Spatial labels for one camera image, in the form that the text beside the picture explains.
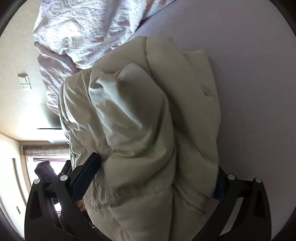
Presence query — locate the beige puffer jacket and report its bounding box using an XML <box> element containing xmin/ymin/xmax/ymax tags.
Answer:
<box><xmin>58</xmin><ymin>37</ymin><xmax>221</xmax><ymax>240</ymax></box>

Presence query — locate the window with blind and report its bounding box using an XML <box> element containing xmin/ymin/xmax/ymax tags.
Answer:
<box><xmin>21</xmin><ymin>142</ymin><xmax>70</xmax><ymax>184</ymax></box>

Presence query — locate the floral pink duvet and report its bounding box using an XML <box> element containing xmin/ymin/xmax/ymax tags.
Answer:
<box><xmin>33</xmin><ymin>0</ymin><xmax>172</xmax><ymax>114</ymax></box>

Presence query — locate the lavender bed sheet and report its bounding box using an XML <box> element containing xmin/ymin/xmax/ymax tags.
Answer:
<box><xmin>135</xmin><ymin>1</ymin><xmax>295</xmax><ymax>237</ymax></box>

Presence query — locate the wall light switch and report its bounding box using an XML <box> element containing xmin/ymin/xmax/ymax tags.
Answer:
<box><xmin>18</xmin><ymin>74</ymin><xmax>32</xmax><ymax>89</ymax></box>

